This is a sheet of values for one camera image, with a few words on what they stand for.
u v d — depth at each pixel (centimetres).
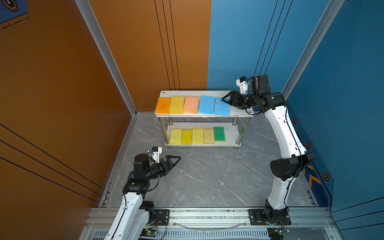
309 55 86
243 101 65
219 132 98
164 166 67
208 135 97
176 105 74
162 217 74
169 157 69
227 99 71
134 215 50
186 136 97
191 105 73
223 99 72
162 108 73
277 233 69
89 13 71
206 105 74
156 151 72
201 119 116
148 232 71
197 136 97
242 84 68
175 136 97
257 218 72
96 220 74
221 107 74
